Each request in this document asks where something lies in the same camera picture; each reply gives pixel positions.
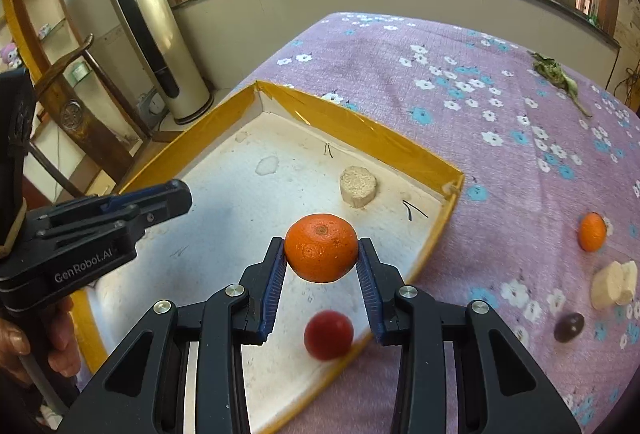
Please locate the yellow-rimmed white tray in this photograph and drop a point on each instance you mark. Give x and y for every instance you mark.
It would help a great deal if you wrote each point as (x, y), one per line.
(225, 194)

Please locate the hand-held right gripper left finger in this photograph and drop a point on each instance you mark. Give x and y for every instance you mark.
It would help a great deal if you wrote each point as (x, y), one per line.
(272, 296)

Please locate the purple floral blanket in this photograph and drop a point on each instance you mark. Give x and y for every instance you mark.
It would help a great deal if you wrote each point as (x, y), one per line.
(375, 79)

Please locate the round beige banana slice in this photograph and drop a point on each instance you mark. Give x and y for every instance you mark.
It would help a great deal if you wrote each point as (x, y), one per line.
(357, 186)

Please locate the beige banana chunk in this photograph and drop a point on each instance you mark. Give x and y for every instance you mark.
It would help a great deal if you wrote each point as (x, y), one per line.
(629, 281)
(606, 286)

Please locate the dark fruit stem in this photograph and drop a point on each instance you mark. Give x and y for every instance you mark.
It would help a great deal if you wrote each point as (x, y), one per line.
(328, 150)
(414, 210)

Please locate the dried green leaves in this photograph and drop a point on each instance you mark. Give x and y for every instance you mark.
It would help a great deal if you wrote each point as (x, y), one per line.
(552, 71)

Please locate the person's left hand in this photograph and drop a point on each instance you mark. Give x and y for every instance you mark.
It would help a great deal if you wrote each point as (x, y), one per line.
(62, 339)

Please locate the red cherry tomato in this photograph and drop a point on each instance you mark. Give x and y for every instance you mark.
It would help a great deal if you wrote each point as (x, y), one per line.
(328, 335)

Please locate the wooden shelf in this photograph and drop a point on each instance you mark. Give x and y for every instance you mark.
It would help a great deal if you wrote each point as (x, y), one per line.
(45, 14)

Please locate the pink plush toy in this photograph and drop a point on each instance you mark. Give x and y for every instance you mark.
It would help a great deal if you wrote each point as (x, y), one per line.
(9, 55)

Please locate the white wall socket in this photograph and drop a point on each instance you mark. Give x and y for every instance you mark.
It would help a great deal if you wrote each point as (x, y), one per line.
(154, 106)

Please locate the dark purple grape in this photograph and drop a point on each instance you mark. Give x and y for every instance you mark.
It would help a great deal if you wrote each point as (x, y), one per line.
(569, 327)

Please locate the wooden chair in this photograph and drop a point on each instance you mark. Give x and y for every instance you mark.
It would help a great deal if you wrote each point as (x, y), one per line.
(65, 106)

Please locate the small orange kumquat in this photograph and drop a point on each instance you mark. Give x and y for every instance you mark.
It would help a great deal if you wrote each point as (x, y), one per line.
(592, 232)

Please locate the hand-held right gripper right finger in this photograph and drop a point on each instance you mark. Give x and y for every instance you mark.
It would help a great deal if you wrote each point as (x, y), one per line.
(371, 296)

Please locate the large orange mandarin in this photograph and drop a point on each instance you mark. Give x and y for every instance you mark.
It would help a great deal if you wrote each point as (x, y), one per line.
(321, 247)

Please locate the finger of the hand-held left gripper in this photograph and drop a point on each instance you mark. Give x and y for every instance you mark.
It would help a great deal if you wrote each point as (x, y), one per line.
(167, 206)
(132, 199)

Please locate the white tower air conditioner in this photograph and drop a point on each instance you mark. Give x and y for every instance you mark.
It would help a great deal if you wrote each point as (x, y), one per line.
(145, 19)

